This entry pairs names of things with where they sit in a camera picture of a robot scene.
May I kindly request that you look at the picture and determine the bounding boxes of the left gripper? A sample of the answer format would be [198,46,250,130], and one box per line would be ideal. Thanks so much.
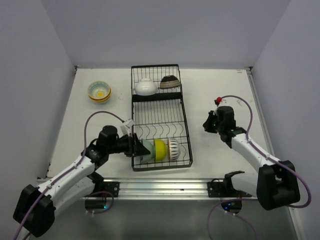
[106,132,150,157]

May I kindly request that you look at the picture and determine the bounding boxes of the orange yellow bowl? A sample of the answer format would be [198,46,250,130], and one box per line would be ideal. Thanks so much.
[89,96,107,104]

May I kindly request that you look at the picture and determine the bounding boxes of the white bowl yellow sun dots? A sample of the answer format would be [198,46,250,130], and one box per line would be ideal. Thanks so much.
[87,81,112,100]

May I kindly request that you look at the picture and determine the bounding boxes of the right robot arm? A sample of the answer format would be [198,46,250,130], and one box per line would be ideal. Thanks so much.
[202,106,301,210]

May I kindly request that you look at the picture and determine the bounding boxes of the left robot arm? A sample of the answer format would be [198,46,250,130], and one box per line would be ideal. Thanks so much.
[13,125,151,239]

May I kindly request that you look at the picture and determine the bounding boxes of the lime yellow bowl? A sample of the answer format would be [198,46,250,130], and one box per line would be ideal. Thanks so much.
[154,139,167,162]

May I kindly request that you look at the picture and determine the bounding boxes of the white black striped bowl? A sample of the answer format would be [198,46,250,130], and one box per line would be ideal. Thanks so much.
[167,138,181,162]

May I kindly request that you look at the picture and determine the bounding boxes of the dark patterned bowl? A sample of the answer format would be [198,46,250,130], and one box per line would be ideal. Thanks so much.
[159,75,181,89]

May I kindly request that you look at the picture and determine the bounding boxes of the white ceramic bowl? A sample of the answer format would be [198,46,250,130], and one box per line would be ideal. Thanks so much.
[134,78,158,96]

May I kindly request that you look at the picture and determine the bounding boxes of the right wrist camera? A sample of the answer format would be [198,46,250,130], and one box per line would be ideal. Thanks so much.
[214,97,234,108]

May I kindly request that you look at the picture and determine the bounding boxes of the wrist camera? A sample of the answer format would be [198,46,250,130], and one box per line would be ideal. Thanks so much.
[120,119,135,135]
[214,97,234,108]

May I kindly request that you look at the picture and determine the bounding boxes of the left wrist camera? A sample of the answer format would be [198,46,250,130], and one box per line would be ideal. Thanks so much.
[120,119,135,135]

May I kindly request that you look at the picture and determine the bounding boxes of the black wire dish rack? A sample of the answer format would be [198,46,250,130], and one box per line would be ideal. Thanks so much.
[131,64,193,172]

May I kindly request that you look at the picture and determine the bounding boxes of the aluminium mounting rail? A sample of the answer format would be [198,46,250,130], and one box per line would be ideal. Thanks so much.
[31,177,261,200]

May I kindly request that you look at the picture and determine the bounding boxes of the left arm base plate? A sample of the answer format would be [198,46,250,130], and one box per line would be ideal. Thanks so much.
[86,181,120,198]

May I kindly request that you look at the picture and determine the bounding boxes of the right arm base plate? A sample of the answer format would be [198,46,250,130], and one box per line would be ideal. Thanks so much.
[206,178,241,198]

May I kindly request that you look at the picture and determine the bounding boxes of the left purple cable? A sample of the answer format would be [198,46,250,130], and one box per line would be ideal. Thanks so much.
[12,111,128,240]

